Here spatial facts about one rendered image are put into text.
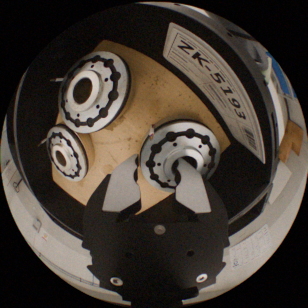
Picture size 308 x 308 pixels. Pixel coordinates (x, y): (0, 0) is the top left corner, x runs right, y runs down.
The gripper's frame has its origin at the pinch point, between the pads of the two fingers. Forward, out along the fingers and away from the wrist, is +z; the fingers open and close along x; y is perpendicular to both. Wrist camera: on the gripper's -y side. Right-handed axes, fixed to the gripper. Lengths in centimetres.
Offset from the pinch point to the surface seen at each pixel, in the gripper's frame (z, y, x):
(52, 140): -1.1, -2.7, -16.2
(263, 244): -84, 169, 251
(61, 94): -1.1, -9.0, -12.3
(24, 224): -103, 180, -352
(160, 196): 2.1, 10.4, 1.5
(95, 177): 2.1, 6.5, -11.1
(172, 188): -1.1, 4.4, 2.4
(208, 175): -1.1, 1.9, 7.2
